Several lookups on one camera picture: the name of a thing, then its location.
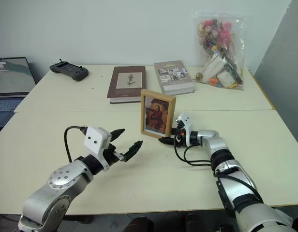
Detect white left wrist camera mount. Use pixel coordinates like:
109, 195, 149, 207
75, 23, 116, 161
84, 126, 112, 172

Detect black handheld controller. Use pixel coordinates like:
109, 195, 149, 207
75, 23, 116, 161
49, 58, 89, 82

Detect plastic bag of dried flowers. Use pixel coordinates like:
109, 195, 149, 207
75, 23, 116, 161
192, 10, 249, 91

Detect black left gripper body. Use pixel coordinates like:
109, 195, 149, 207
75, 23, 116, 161
104, 143, 126, 167

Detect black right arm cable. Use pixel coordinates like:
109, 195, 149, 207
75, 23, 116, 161
173, 141, 213, 168

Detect grey book with photo collage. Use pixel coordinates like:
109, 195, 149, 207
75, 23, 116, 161
153, 60, 195, 96

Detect wooden picture frame with portrait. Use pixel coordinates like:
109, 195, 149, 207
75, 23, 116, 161
140, 88, 177, 139

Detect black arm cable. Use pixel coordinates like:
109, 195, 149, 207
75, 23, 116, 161
64, 125, 88, 163
173, 141, 213, 168

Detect grey partition panel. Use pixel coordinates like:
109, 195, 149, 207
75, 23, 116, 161
253, 0, 298, 117

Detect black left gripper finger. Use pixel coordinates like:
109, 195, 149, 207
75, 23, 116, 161
109, 128, 126, 144
122, 139, 143, 162

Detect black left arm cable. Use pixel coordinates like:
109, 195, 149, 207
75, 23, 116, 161
64, 125, 88, 163

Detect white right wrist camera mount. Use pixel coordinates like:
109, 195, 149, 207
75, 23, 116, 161
176, 113, 194, 147

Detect dark rounded shape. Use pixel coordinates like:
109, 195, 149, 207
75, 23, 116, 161
129, 216, 155, 232
184, 213, 208, 232

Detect brown book with plant print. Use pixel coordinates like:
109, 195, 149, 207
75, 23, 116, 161
106, 65, 148, 105

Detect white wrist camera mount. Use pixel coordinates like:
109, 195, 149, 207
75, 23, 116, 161
84, 126, 112, 172
176, 113, 194, 147

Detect open laptop computer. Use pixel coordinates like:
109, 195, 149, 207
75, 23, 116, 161
0, 57, 37, 129

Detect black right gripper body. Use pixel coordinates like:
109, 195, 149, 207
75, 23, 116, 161
174, 120, 186, 148

